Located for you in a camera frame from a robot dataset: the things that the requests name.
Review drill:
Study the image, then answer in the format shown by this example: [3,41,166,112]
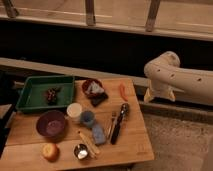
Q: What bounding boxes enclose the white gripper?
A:
[144,80,176,103]

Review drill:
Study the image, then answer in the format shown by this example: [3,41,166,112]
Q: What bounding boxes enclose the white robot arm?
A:
[144,51,213,106]

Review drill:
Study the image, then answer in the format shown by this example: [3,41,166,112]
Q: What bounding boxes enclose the blue plastic cup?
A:
[80,111,95,128]

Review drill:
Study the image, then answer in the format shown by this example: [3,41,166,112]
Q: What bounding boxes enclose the white plastic cup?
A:
[66,103,83,123]

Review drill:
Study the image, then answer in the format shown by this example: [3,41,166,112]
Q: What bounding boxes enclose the small metal cup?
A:
[74,144,89,160]

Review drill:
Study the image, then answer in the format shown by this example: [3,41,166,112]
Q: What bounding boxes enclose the metal fork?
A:
[107,112,116,140]

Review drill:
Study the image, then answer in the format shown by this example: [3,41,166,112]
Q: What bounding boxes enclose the black square sponge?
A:
[90,93,108,107]

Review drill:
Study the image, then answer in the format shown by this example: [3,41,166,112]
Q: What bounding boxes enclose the dark red bowl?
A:
[82,79,105,98]

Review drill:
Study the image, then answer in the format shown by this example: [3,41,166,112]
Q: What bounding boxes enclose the white crumpled cloth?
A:
[87,81,104,94]

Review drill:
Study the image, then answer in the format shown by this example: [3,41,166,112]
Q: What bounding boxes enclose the blue sponge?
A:
[92,124,106,145]

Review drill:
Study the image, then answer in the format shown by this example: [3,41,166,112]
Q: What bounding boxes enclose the wooden spatula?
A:
[78,131,100,158]

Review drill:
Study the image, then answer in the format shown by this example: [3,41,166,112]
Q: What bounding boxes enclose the dark grape bunch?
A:
[45,88,60,105]

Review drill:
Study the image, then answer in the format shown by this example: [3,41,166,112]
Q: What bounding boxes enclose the purple bowl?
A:
[36,110,66,138]

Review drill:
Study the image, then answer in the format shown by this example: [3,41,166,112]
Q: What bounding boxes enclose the red yellow apple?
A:
[42,143,59,161]

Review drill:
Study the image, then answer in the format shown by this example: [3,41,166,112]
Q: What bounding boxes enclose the green plastic tray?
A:
[16,75,75,113]

